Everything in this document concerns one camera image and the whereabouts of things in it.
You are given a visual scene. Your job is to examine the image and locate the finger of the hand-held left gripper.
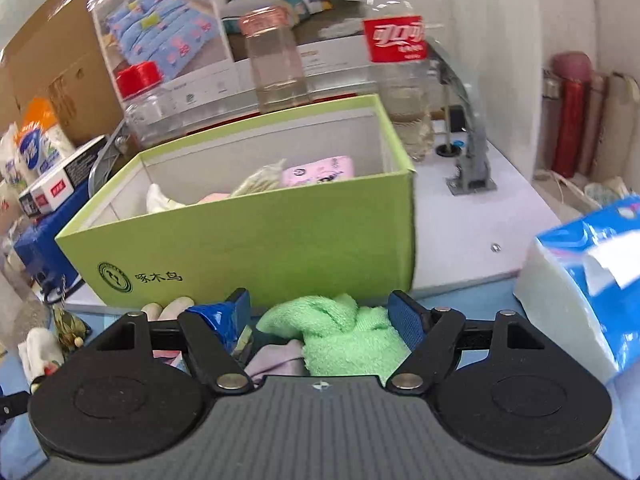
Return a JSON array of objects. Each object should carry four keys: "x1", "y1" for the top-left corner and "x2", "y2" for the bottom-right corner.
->
[{"x1": 0, "y1": 391, "x2": 31, "y2": 428}]

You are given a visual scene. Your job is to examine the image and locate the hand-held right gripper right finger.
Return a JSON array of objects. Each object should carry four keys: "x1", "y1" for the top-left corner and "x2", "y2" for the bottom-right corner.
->
[{"x1": 386, "y1": 290, "x2": 546, "y2": 395}]

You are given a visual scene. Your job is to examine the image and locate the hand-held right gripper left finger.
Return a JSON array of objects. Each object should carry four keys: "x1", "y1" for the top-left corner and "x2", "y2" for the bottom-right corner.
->
[{"x1": 94, "y1": 287, "x2": 253, "y2": 395}]

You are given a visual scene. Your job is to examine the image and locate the green towel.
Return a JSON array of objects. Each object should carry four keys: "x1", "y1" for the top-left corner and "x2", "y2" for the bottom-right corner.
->
[{"x1": 256, "y1": 292, "x2": 413, "y2": 378}]

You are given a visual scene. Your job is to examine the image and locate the green cardboard box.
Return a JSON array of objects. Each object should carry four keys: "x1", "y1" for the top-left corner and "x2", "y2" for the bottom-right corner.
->
[{"x1": 55, "y1": 94, "x2": 416, "y2": 308}]

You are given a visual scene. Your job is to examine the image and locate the beige knitted cloth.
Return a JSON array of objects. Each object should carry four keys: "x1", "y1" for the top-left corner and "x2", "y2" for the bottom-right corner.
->
[{"x1": 230, "y1": 158, "x2": 287, "y2": 197}]

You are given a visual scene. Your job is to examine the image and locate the pink tissue pack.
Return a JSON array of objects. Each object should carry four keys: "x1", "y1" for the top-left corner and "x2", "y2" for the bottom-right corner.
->
[{"x1": 280, "y1": 155, "x2": 357, "y2": 187}]

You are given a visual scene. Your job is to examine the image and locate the cream sock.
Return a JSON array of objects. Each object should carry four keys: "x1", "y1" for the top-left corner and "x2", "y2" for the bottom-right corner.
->
[{"x1": 141, "y1": 296, "x2": 195, "y2": 321}]

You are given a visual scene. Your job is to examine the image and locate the white sock with red mark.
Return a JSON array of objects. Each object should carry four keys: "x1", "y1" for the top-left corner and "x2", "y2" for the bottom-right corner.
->
[{"x1": 17, "y1": 327, "x2": 66, "y2": 391}]

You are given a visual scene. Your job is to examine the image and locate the lavender cloth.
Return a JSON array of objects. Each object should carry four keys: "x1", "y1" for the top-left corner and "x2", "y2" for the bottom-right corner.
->
[{"x1": 245, "y1": 340, "x2": 306, "y2": 386}]

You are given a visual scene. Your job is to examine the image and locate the blue box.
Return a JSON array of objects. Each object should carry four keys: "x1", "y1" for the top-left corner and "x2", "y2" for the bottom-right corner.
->
[{"x1": 14, "y1": 180, "x2": 91, "y2": 301}]

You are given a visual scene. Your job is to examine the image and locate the blue tissue pack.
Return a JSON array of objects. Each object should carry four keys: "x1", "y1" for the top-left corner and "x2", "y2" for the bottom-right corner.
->
[{"x1": 514, "y1": 195, "x2": 640, "y2": 386}]

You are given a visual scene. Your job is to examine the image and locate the grey metal rack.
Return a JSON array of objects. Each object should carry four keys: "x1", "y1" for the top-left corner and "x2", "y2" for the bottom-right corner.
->
[{"x1": 87, "y1": 120, "x2": 131, "y2": 196}]

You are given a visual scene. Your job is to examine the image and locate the small white and black box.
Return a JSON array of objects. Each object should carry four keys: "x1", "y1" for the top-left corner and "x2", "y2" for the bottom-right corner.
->
[{"x1": 19, "y1": 135, "x2": 108, "y2": 218}]

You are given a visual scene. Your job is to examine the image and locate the clear jar with red lid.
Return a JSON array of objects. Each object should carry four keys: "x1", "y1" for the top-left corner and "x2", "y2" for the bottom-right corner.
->
[{"x1": 116, "y1": 61, "x2": 188, "y2": 148}]

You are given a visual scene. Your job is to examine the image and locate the blue printed blanket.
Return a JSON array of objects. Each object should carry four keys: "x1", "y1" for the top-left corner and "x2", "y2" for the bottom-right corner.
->
[{"x1": 0, "y1": 280, "x2": 640, "y2": 480}]

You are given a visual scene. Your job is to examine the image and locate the blue and white paper pack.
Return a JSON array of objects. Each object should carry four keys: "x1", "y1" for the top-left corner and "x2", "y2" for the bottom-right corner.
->
[{"x1": 15, "y1": 127, "x2": 76, "y2": 186}]

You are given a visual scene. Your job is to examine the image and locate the steel thermos with black lid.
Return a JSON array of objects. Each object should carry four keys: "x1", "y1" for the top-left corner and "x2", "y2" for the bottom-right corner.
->
[{"x1": 542, "y1": 67, "x2": 561, "y2": 171}]

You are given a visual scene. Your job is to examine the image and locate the clear jar with pink lid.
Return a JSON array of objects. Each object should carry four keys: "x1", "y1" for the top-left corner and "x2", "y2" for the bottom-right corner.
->
[{"x1": 239, "y1": 6, "x2": 311, "y2": 113}]

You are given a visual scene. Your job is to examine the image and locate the red thermos flask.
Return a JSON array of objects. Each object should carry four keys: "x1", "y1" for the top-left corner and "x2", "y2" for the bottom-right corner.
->
[{"x1": 550, "y1": 51, "x2": 593, "y2": 178}]

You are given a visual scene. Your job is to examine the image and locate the bronze thermos flask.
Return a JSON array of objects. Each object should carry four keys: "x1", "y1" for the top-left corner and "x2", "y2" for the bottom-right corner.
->
[{"x1": 580, "y1": 72, "x2": 608, "y2": 176}]

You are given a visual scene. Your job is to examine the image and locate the orange pack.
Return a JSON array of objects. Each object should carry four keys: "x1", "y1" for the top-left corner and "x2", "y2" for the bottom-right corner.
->
[{"x1": 20, "y1": 97, "x2": 61, "y2": 136}]

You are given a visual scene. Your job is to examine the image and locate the clear red-label cola bottle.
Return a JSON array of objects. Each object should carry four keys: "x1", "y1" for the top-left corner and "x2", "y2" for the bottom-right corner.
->
[{"x1": 361, "y1": 0, "x2": 435, "y2": 161}]

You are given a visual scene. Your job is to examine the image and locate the beige flask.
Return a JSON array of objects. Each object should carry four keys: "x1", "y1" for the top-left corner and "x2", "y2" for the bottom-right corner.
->
[{"x1": 597, "y1": 72, "x2": 640, "y2": 186}]

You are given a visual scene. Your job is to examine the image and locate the bedding picture poster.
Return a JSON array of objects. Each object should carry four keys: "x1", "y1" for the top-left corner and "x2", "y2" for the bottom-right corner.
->
[{"x1": 85, "y1": 0, "x2": 381, "y2": 106}]

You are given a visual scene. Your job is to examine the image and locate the brown cardboard box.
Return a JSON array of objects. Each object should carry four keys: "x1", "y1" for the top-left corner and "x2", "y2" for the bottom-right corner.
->
[{"x1": 0, "y1": 0, "x2": 126, "y2": 146}]

